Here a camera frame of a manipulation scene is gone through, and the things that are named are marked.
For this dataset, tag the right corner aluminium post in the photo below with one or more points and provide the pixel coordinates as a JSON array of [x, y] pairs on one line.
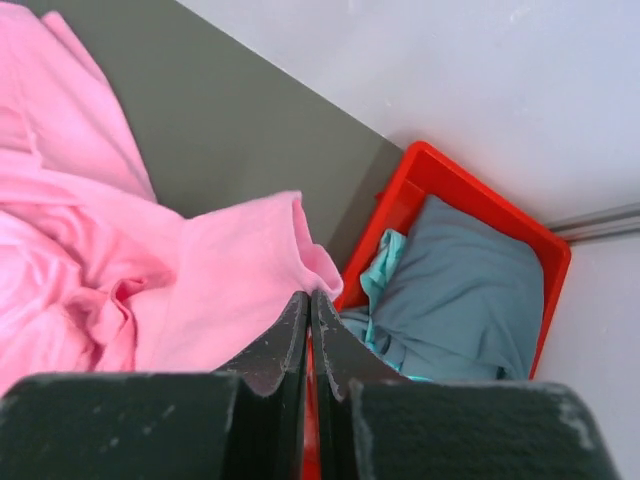
[[617, 220]]

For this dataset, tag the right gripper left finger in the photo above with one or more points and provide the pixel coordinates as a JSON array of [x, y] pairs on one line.
[[241, 421]]

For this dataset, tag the red plastic bin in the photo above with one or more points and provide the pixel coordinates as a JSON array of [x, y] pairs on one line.
[[424, 170]]

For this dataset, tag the teal t-shirt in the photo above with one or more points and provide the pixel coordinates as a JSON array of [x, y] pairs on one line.
[[374, 281]]

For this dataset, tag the grey-blue t-shirt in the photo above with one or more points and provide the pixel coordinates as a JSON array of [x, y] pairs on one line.
[[465, 300]]

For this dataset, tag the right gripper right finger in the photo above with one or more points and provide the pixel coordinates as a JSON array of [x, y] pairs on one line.
[[373, 423]]

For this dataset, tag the pink t-shirt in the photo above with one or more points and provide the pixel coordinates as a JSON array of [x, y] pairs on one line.
[[96, 275]]

